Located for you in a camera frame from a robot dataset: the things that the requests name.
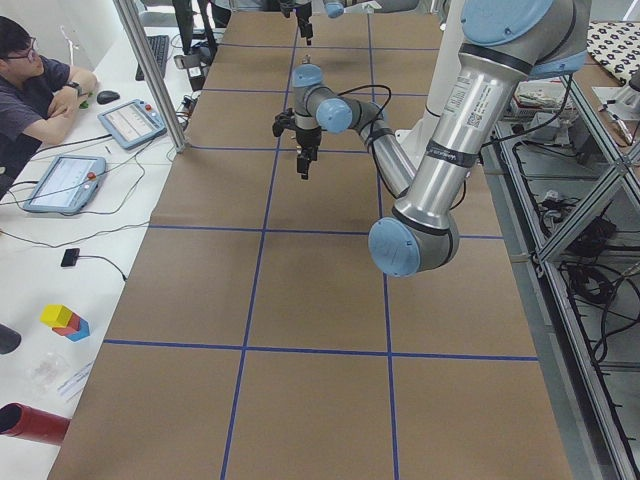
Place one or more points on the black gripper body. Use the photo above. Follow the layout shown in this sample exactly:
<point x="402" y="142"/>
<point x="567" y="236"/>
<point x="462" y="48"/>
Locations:
<point x="303" y="20"/>
<point x="306" y="137"/>

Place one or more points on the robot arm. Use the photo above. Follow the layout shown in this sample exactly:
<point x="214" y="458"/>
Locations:
<point x="503" y="44"/>
<point x="334" y="8"/>

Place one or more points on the black keyboard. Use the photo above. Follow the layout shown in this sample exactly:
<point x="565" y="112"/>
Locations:
<point x="159" y="47"/>

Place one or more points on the far blue teach pendant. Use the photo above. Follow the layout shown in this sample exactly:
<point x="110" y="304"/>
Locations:
<point x="133" y="123"/>

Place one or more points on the blue teach pendant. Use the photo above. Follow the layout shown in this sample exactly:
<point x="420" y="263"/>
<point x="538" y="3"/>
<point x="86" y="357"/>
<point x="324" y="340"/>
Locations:
<point x="133" y="123"/>
<point x="68" y="185"/>

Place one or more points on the black computer mouse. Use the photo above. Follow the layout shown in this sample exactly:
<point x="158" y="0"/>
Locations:
<point x="107" y="96"/>

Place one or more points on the near blue teach pendant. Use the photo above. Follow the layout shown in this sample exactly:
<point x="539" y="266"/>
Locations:
<point x="68" y="185"/>

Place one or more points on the small black box device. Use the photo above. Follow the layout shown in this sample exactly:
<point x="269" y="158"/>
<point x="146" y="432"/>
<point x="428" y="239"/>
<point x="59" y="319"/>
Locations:
<point x="70" y="257"/>

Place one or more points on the seated person dark shirt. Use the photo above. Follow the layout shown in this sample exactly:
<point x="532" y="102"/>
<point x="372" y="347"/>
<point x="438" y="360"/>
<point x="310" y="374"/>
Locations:
<point x="40" y="99"/>

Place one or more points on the stacked coloured blocks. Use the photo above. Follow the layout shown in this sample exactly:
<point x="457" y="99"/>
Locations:
<point x="64" y="322"/>

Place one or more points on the red cylinder tube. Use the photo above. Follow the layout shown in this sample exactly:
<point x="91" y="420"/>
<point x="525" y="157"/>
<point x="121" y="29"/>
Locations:
<point x="28" y="423"/>

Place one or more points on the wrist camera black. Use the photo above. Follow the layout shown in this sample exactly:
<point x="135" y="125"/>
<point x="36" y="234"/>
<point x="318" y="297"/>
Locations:
<point x="284" y="120"/>
<point x="286" y="7"/>

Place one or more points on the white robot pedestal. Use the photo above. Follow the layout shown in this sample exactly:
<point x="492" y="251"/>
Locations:
<point x="447" y="68"/>

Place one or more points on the aluminium frame post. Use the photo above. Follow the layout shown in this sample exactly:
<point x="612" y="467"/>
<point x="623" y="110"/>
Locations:
<point x="136" y="34"/>

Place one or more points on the aluminium frame rack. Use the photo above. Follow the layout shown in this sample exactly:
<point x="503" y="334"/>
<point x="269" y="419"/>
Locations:
<point x="570" y="207"/>

